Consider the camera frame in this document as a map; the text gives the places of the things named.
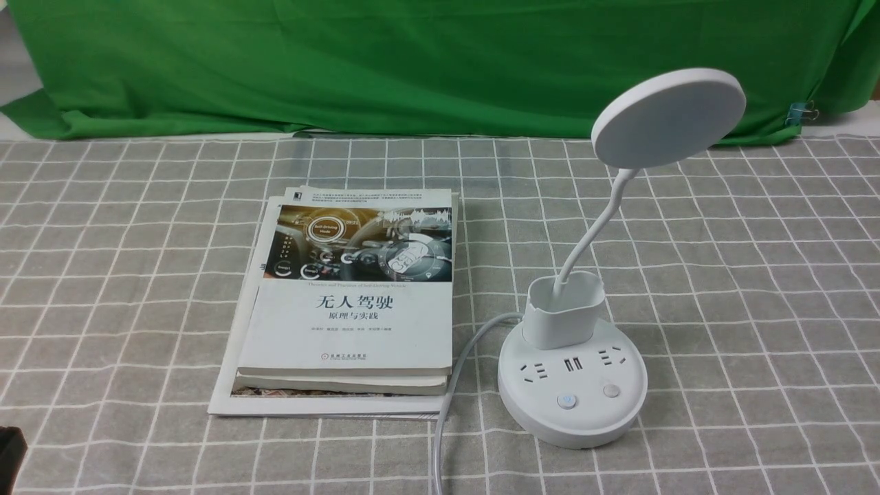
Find blue binder clip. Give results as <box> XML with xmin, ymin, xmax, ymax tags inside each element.
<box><xmin>784</xmin><ymin>100</ymin><xmax>820</xmax><ymax>127</ymax></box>

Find white self-driving textbook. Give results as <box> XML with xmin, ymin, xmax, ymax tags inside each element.
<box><xmin>238</xmin><ymin>187</ymin><xmax>458</xmax><ymax>376</ymax></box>

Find middle book under textbook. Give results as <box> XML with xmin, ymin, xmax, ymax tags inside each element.
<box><xmin>230</xmin><ymin>372</ymin><xmax>450</xmax><ymax>397</ymax></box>

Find green backdrop cloth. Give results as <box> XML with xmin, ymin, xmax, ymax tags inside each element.
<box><xmin>2</xmin><ymin>1</ymin><xmax>878</xmax><ymax>144</ymax></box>

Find white lamp power cable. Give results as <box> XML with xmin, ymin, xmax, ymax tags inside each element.
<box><xmin>430</xmin><ymin>312</ymin><xmax>525</xmax><ymax>495</ymax></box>

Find grey checkered tablecloth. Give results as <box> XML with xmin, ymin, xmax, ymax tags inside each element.
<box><xmin>1</xmin><ymin>137</ymin><xmax>879</xmax><ymax>494</ymax></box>

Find large bottom book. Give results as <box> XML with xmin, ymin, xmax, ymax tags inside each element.
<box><xmin>208</xmin><ymin>214</ymin><xmax>447</xmax><ymax>420</ymax></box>

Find white desk lamp socket base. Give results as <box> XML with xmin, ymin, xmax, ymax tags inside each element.
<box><xmin>497</xmin><ymin>67</ymin><xmax>746</xmax><ymax>449</ymax></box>

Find black object at corner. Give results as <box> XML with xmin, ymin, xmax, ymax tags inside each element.
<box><xmin>0</xmin><ymin>426</ymin><xmax>28</xmax><ymax>494</ymax></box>

